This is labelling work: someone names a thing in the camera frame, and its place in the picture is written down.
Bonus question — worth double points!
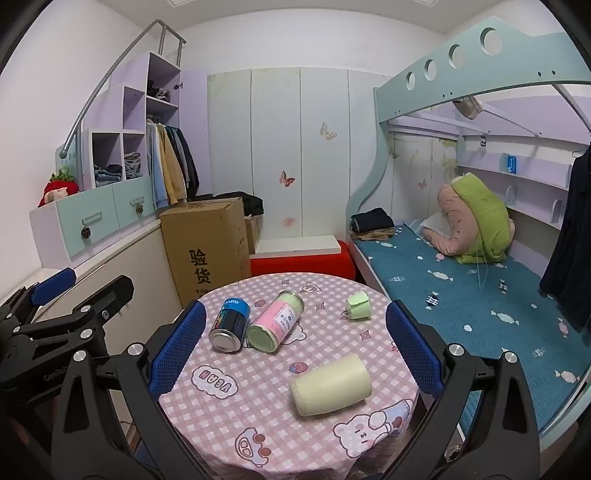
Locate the small green paper cup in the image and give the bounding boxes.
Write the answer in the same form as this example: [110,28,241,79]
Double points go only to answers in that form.
[346,290,371,320]

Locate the black bag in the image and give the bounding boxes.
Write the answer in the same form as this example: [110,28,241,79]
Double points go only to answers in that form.
[210,191,265,217]

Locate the red storage bench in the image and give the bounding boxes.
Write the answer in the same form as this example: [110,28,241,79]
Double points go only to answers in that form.
[249,240,356,280]

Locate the teal bunk bed frame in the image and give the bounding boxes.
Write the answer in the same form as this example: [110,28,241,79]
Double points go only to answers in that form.
[347,14,591,446]

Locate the large cardboard box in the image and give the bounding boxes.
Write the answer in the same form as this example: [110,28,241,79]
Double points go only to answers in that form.
[159,197,252,306]

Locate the grey lamp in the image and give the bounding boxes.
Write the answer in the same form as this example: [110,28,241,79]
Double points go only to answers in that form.
[452,96,485,121]

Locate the dark hanging garment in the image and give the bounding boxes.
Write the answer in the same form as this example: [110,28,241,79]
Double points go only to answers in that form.
[539,143,591,330]

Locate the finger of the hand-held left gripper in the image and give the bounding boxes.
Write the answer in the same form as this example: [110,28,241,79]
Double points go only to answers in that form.
[11,274,136,354]
[0,268,77,329]

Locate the small cardboard box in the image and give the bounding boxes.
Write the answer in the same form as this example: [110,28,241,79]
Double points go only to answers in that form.
[245,215,264,254]

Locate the white board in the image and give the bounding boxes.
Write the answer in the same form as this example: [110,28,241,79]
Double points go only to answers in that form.
[255,234,342,254]

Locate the grey metal handrail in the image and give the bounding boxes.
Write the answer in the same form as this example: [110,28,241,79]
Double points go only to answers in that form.
[61,19,188,160]

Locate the hanging clothes row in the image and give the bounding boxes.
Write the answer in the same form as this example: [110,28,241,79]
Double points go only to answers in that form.
[154,124,188,206]

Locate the pile of dark clothes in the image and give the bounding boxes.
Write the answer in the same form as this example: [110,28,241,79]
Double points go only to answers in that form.
[147,80,172,103]

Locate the purple stair cabinet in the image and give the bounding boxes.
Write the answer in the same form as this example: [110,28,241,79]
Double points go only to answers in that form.
[30,52,208,273]

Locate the dark hanging jackets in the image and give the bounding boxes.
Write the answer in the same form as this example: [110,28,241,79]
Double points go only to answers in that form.
[166,124,200,200]

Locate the pink checked tablecloth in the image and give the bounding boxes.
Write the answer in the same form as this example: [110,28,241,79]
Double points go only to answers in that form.
[157,272,421,472]

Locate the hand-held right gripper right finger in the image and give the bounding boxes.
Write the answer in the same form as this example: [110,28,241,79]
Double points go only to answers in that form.
[385,299,542,480]

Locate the folded dark clothes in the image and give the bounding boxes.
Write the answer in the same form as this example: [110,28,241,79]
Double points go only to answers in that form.
[350,208,397,241]

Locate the blue printed mattress sheet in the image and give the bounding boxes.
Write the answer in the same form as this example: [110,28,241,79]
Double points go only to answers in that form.
[353,224,591,435]

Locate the rolled green and pink quilt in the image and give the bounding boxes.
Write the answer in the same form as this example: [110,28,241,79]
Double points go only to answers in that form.
[436,173,516,265]

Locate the folded dark jeans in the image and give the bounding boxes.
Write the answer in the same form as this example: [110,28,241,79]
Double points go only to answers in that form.
[93,164,123,188]

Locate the light blue hanging shirt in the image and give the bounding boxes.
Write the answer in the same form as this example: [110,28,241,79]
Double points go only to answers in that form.
[148,122,169,209]

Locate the pink and green can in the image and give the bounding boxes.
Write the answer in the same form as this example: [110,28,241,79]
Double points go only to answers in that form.
[246,291,305,354]

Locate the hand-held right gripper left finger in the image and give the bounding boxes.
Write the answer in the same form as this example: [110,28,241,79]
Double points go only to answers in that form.
[51,301,208,480]

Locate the strawberry plush toy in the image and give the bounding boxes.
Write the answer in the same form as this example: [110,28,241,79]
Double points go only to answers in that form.
[38,167,79,208]

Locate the pale yellow cup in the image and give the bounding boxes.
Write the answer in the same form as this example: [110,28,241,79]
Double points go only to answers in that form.
[289,354,373,417]

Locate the dark blue can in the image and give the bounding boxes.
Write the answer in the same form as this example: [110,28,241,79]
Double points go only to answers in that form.
[209,296,251,354]

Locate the white wardrobe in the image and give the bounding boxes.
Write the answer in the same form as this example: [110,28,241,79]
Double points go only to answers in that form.
[207,67,384,252]

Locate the white pillow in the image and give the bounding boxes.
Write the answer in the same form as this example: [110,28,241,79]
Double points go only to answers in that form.
[418,213,451,241]

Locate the folded grey clothes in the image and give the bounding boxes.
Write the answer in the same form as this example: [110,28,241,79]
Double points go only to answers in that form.
[122,152,143,180]

